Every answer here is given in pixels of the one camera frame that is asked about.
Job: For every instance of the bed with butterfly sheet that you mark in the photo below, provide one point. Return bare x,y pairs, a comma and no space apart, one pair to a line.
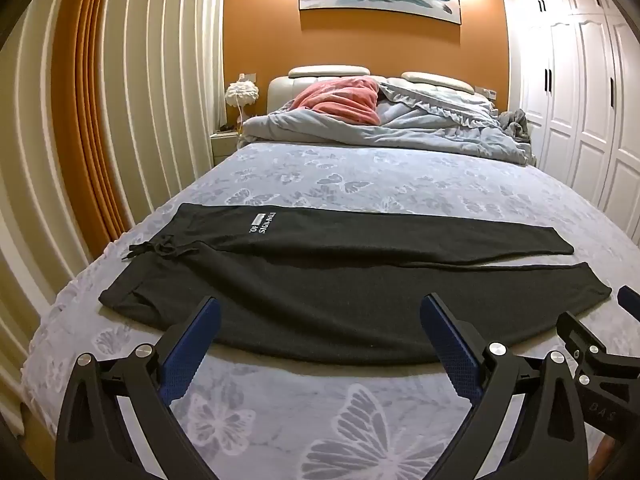
400,185

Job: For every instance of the pink blanket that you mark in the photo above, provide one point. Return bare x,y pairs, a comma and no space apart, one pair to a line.
345,102

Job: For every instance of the black pants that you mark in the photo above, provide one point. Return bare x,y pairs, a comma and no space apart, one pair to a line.
300,300

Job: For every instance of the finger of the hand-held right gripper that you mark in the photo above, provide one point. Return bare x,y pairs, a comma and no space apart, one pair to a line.
575,332
630,301

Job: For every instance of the orange curtain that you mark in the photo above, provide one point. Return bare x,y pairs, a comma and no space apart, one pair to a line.
87,85

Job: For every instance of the white nightstand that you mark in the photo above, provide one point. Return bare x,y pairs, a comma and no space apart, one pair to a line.
225,147

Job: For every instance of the framed wall painting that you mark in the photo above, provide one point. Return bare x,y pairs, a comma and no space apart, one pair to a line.
380,0

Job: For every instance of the grey duvet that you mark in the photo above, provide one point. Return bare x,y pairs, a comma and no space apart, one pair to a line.
400,135

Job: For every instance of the white padded headboard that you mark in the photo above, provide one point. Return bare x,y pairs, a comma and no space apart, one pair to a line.
320,71

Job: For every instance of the white feather lamp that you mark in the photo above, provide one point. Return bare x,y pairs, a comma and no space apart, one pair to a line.
241,92

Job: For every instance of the white wardrobe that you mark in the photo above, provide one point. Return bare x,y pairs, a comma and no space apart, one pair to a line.
575,85

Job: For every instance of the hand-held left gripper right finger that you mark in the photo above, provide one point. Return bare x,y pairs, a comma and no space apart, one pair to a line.
450,350

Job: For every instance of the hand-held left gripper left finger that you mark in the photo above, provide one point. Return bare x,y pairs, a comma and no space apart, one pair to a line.
192,355

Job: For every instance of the grey clothes pile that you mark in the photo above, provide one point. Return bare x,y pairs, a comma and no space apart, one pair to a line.
515,122

